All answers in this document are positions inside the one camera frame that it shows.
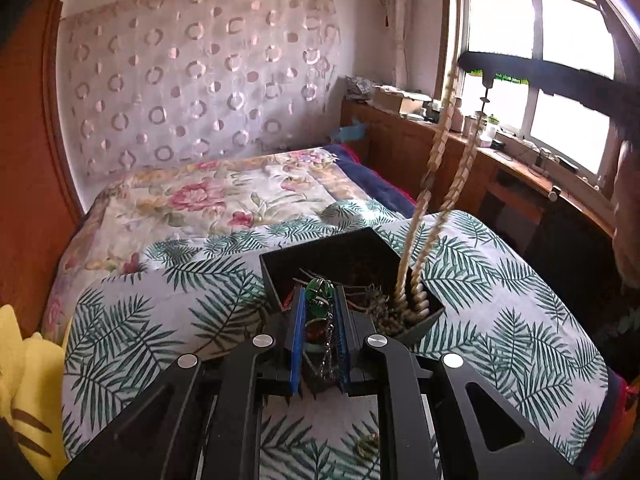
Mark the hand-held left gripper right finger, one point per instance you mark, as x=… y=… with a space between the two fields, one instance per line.
x=341 y=345

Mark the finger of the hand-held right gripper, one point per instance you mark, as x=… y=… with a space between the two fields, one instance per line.
x=500 y=63

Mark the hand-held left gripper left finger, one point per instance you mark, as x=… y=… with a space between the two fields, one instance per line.
x=298 y=345

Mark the black square box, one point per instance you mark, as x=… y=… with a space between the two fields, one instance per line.
x=330 y=260

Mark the person's right forearm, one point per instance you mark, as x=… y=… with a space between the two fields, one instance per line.
x=627 y=210

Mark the small bronze jewelry piece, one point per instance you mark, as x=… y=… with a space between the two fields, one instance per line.
x=367 y=446

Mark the green capped bottle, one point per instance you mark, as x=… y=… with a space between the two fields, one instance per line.
x=492 y=125

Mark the window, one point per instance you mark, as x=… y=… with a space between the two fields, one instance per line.
x=565 y=25

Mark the pale side curtain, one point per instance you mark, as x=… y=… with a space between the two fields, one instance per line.
x=397 y=25

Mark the cardboard box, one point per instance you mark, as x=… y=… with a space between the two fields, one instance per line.
x=395 y=101

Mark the long wooden cabinet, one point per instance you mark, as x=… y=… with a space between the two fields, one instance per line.
x=400 y=155

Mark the patterned cloth bag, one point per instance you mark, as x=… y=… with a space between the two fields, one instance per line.
x=362 y=87

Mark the leaf print cloth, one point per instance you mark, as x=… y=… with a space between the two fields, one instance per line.
x=490 y=320

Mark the navy blanket with red edge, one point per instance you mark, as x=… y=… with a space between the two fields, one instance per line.
x=380 y=185

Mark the blue paper piece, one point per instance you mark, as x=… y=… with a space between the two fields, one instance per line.
x=350 y=131

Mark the floral blanket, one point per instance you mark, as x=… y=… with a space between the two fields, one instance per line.
x=200 y=200

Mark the yellow plush toy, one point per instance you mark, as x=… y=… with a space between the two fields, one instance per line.
x=30 y=390

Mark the brown wooden wardrobe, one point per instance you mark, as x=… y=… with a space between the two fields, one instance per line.
x=30 y=160

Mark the circle pattern wall curtain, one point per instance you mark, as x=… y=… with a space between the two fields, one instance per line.
x=200 y=75

